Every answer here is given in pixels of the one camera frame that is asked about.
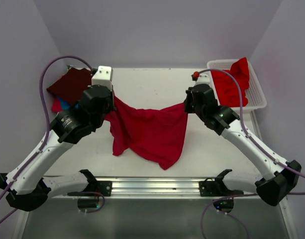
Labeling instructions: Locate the crimson t-shirt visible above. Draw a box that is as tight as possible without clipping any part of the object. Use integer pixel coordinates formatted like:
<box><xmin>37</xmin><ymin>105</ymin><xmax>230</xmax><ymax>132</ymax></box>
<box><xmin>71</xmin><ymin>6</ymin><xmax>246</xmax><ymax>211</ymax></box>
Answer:
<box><xmin>105</xmin><ymin>98</ymin><xmax>188</xmax><ymax>170</ymax></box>

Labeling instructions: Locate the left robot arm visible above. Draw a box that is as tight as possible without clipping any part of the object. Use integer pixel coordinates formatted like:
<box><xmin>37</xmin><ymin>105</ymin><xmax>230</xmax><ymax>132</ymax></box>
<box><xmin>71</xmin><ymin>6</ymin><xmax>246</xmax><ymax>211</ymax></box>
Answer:
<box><xmin>0</xmin><ymin>85</ymin><xmax>115</xmax><ymax>212</ymax></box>

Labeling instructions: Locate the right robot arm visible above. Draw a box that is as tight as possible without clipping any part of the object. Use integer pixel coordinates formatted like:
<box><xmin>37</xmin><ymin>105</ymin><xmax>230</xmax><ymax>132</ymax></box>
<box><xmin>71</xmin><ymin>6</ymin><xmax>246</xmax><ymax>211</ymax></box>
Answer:
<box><xmin>184</xmin><ymin>84</ymin><xmax>302</xmax><ymax>206</ymax></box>

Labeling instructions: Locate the bright red t-shirt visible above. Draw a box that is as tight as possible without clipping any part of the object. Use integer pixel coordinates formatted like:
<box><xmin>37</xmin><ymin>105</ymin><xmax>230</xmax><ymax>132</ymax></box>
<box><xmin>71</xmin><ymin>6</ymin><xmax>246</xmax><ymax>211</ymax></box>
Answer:
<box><xmin>211</xmin><ymin>57</ymin><xmax>250</xmax><ymax>107</ymax></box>

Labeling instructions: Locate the dark maroon folded t-shirt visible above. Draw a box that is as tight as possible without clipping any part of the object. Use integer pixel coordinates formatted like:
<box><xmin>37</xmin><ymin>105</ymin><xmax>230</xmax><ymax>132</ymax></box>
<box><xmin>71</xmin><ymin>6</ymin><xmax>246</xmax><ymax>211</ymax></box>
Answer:
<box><xmin>47</xmin><ymin>68</ymin><xmax>92</xmax><ymax>104</ymax></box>

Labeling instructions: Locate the blue folded t-shirt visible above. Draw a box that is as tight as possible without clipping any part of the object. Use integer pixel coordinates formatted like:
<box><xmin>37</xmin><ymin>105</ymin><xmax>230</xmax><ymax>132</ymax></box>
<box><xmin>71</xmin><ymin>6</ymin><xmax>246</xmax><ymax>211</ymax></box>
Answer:
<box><xmin>54</xmin><ymin>97</ymin><xmax>71</xmax><ymax>112</ymax></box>

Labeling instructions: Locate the pink folded t-shirt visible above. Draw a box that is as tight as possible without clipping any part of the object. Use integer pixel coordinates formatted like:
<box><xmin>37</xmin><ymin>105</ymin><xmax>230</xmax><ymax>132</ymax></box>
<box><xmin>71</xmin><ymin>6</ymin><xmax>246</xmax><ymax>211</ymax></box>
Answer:
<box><xmin>51</xmin><ymin>97</ymin><xmax>66</xmax><ymax>113</ymax></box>

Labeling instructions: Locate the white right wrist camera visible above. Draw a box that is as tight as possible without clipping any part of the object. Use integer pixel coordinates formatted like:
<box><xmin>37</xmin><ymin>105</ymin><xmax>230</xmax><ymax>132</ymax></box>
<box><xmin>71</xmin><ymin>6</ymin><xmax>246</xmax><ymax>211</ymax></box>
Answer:
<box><xmin>191</xmin><ymin>71</ymin><xmax>211</xmax><ymax>87</ymax></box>

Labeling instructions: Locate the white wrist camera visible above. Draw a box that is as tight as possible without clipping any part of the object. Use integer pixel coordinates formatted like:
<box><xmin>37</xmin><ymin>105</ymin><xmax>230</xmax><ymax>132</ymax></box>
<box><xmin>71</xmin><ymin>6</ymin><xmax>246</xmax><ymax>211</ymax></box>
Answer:
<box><xmin>91</xmin><ymin>66</ymin><xmax>113</xmax><ymax>91</ymax></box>
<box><xmin>191</xmin><ymin>71</ymin><xmax>211</xmax><ymax>87</ymax></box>

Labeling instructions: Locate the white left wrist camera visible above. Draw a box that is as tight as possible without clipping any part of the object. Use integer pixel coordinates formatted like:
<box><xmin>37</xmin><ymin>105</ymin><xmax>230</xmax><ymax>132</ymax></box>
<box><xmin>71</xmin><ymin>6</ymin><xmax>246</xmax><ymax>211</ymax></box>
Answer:
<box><xmin>91</xmin><ymin>66</ymin><xmax>113</xmax><ymax>91</ymax></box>

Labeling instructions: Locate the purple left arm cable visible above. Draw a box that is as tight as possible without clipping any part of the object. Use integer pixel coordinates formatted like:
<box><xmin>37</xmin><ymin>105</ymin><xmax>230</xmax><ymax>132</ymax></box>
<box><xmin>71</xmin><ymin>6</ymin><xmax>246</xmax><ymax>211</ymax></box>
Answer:
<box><xmin>0</xmin><ymin>55</ymin><xmax>93</xmax><ymax>230</ymax></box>

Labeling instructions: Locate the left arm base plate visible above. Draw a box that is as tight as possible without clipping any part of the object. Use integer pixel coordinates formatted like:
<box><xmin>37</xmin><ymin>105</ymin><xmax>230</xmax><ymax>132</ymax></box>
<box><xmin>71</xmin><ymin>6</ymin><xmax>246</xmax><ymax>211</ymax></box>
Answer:
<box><xmin>68</xmin><ymin>180</ymin><xmax>112</xmax><ymax>197</ymax></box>

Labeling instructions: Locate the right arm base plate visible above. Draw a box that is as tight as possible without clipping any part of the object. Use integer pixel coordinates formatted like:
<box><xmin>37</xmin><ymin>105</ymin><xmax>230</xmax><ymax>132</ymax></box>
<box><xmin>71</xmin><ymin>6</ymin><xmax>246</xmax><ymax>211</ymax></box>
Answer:
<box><xmin>199</xmin><ymin>178</ymin><xmax>244</xmax><ymax>197</ymax></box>

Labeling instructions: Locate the aluminium mounting rail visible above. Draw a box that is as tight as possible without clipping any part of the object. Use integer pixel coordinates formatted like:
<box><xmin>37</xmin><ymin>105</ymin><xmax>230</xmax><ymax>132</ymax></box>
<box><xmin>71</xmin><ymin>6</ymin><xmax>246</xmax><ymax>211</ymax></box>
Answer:
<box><xmin>26</xmin><ymin>111</ymin><xmax>287</xmax><ymax>200</ymax></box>

